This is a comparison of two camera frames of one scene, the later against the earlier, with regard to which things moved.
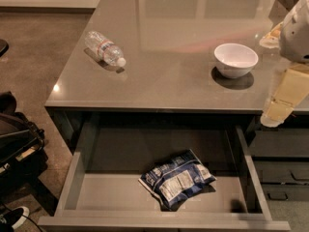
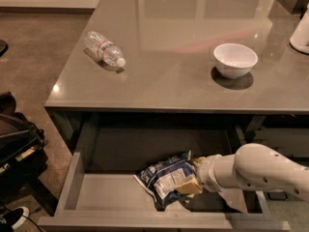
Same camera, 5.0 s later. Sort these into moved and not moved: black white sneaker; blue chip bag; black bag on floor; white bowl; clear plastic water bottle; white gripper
Moved: blue chip bag; white gripper
Not moved: black bag on floor; black white sneaker; white bowl; clear plastic water bottle
